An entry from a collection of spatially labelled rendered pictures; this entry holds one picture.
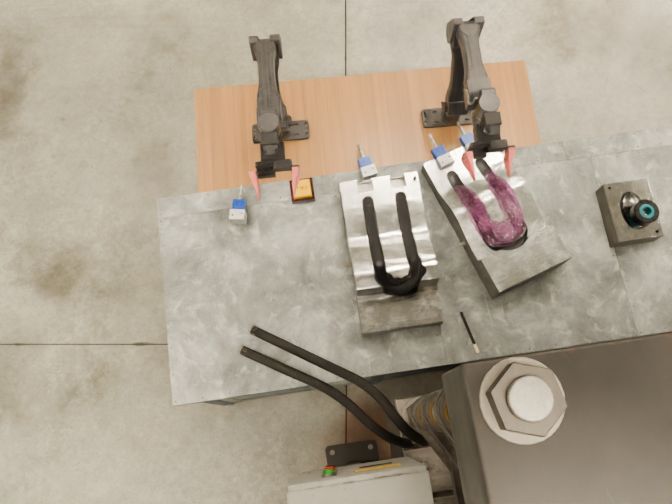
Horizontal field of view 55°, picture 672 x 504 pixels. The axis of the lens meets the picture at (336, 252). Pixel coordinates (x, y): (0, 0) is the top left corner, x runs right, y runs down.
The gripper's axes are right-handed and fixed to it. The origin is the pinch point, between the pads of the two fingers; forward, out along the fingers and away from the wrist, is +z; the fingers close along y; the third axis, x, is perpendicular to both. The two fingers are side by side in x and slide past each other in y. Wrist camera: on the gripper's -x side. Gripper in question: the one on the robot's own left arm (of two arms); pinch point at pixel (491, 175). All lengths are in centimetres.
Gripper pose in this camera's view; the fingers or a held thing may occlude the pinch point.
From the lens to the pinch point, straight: 187.2
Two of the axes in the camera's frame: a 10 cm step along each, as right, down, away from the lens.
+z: 0.9, 9.7, -2.5
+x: 0.1, 2.5, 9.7
